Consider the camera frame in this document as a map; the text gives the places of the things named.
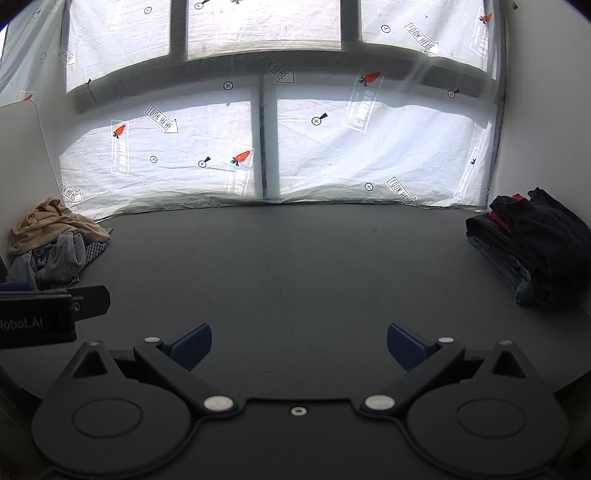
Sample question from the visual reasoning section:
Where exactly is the beige long-sleeve garment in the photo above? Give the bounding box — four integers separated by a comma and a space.
7, 197, 110, 256

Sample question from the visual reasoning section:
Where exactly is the white board panel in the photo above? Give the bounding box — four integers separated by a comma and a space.
0, 100, 59, 267

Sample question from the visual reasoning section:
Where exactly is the blue checkered cloth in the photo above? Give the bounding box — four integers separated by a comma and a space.
37, 242, 109, 290

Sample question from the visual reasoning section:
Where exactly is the dark folded clothes stack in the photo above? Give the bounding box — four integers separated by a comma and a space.
466, 187, 590, 314

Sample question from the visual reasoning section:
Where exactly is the grey crumpled garment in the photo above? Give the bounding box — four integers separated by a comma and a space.
6, 232, 86, 290

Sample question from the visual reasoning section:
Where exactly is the white printed plastic sheet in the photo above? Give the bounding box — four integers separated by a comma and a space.
1, 1, 505, 219

